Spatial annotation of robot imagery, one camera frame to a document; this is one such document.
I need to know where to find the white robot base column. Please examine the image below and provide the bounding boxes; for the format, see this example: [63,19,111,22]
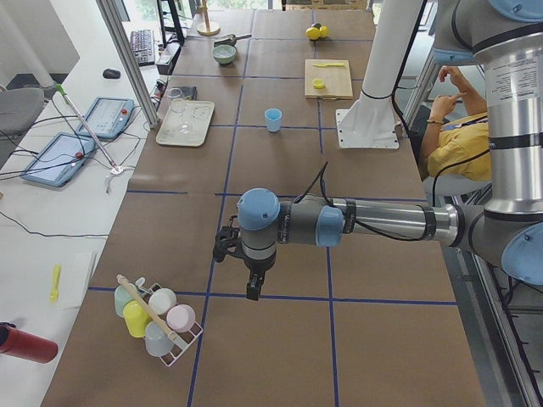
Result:
[336,0,426,149]

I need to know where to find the pink cup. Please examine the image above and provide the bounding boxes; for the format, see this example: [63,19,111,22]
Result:
[166,304,196,332]

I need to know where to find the white cup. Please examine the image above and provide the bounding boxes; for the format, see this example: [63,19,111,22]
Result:
[148,288,176,315]

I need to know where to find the grey blue cup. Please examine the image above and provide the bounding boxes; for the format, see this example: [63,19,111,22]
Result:
[145,321,173,357]

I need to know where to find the yellow cup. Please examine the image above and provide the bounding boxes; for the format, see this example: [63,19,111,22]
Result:
[122,300,151,338]

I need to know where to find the mint green cup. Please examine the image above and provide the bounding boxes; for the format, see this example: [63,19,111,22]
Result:
[114,285,133,318]

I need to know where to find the light blue plastic cup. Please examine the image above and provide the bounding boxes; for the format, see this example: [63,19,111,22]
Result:
[264,108,283,132]

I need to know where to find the cream bear tray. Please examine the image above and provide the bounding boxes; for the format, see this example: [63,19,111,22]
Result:
[156,100,215,148]

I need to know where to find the clear wine glass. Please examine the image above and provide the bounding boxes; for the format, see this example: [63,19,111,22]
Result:
[166,89,192,134]

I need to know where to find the yellow marker pen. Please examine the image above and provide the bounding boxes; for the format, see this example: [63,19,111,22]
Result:
[49,264,62,303]

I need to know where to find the wooden cutting board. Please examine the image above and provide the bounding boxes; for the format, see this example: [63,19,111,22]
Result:
[305,59,353,100]

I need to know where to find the far blue teach pendant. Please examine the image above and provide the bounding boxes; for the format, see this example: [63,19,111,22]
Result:
[84,97,135,141]

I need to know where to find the blue teach pendant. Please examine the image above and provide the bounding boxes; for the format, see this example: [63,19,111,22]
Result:
[20,132,96,187]
[84,97,135,141]

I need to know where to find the near blue teach pendant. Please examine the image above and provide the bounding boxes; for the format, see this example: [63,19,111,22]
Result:
[20,132,96,187]

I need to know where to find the green bowl of ice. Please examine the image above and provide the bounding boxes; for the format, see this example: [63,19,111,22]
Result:
[211,44,237,65]

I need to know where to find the yellow plastic knife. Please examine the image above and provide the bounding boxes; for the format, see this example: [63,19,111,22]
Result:
[312,62,345,68]

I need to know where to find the red water bottle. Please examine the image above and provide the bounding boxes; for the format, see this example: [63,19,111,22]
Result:
[1,324,59,364]

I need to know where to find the metal ice scoop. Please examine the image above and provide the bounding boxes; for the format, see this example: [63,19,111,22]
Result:
[214,33,252,47]

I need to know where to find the person in yellow shirt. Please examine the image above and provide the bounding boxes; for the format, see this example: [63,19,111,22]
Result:
[418,66,491,181]

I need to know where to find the black computer mouse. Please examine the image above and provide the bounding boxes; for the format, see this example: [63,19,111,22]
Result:
[103,69,120,80]

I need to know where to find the whole yellow lemons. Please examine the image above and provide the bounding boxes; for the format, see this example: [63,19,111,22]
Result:
[305,23,329,41]

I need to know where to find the black keyboard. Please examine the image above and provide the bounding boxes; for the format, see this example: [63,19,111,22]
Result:
[130,30,155,66]

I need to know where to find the grey rod green tip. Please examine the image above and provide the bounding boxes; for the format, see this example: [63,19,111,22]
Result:
[55,84,123,176]

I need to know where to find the wooden stand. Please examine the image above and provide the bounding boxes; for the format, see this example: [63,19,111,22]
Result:
[197,0,221,36]

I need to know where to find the white wire cup rack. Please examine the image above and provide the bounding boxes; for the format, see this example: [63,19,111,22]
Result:
[136,277,203,366]

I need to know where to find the wooden rack handle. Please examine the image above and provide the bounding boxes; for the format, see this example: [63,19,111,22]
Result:
[116,274,177,342]

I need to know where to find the aluminium frame post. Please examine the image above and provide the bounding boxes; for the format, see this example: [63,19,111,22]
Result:
[96,0,160,129]

